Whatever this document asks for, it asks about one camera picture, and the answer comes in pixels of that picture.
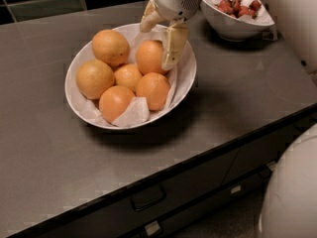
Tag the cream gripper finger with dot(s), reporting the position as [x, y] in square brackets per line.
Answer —
[150, 18]
[174, 39]

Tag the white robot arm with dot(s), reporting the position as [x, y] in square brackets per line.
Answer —
[290, 201]

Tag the white bowl with strawberries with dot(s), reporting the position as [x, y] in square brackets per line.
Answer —
[238, 32]

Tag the small centre orange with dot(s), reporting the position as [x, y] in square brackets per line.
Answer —
[128, 75]

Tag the large white oval bowl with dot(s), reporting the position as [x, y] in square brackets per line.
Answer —
[185, 80]

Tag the white paper liner in bowl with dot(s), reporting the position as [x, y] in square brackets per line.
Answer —
[133, 113]

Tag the red strawberries pile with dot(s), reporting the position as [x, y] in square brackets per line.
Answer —
[236, 9]

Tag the dark right drawer front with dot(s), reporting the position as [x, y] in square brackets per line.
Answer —
[253, 157]

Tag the dark drawer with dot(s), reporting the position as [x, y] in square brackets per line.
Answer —
[253, 157]
[169, 223]
[111, 217]

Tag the dark lower drawer front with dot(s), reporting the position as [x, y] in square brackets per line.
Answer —
[169, 223]

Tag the dark upper drawer front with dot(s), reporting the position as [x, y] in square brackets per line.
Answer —
[111, 217]

